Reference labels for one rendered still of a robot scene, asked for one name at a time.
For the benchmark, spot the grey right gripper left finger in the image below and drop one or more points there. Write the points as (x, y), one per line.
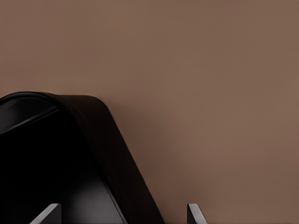
(50, 215)

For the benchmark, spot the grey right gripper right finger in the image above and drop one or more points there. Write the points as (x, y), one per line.
(194, 214)

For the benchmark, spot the black rounded tray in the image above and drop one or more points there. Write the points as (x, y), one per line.
(46, 151)

